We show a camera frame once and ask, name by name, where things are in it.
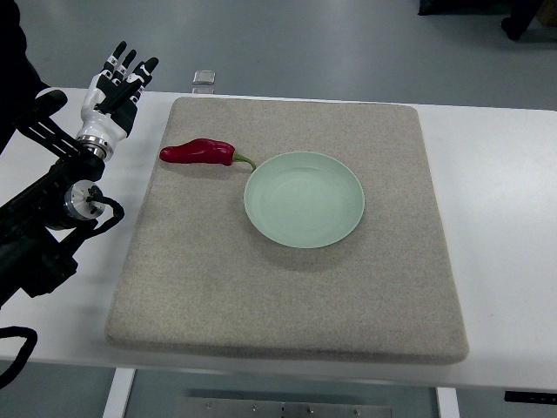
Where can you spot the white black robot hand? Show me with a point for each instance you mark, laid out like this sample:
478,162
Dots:
111,102

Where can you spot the white table leg left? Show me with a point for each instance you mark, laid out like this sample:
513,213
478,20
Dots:
119,393

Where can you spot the red pepper with green stem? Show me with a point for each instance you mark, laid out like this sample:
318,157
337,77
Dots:
204,151

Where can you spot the white table leg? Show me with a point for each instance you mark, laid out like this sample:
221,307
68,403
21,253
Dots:
447,402
119,393

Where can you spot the clear plastic box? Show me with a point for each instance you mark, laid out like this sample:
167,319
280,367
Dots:
203,81

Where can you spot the black label strip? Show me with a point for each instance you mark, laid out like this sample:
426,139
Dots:
531,397

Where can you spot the person's dark shoes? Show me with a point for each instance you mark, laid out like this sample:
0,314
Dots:
522,14

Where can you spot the white table leg right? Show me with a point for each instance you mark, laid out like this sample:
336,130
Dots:
447,402

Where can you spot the light green plate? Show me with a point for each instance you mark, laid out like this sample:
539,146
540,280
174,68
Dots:
304,200

